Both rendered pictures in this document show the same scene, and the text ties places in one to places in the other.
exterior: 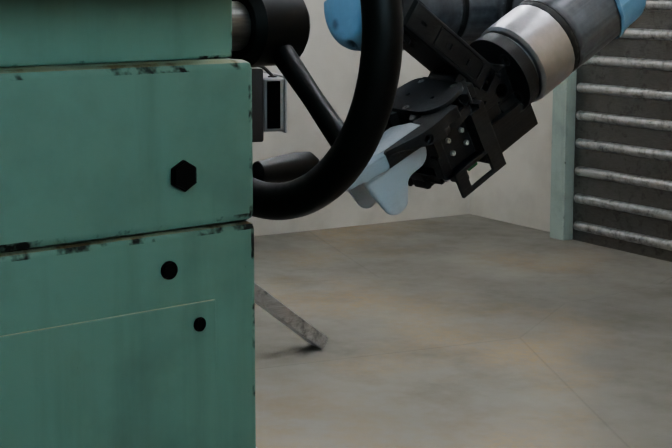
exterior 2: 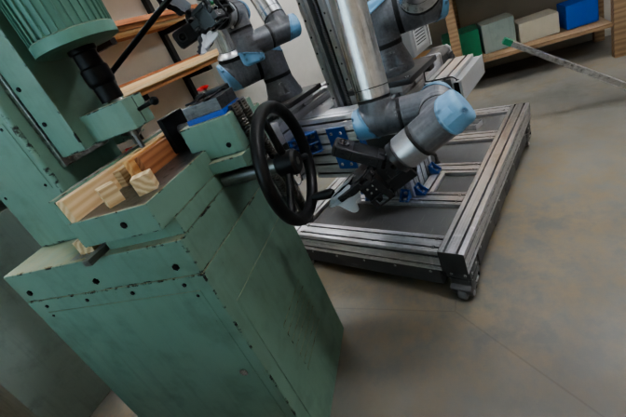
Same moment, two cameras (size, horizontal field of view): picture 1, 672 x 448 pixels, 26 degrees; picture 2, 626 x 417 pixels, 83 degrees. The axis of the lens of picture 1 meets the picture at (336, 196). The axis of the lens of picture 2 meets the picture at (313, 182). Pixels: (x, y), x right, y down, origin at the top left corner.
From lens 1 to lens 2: 1.03 m
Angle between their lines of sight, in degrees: 62
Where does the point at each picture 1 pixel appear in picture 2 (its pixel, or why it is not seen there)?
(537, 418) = not seen: outside the picture
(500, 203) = not seen: outside the picture
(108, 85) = (146, 251)
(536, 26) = (400, 142)
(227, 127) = (182, 255)
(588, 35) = (427, 142)
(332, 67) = not seen: outside the picture
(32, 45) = (135, 239)
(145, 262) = (178, 283)
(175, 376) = (198, 304)
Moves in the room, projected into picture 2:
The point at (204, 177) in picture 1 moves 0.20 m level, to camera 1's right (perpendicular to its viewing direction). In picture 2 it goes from (182, 266) to (215, 309)
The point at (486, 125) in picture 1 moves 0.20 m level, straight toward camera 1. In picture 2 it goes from (379, 184) to (301, 238)
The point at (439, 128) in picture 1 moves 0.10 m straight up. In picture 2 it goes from (351, 192) to (335, 150)
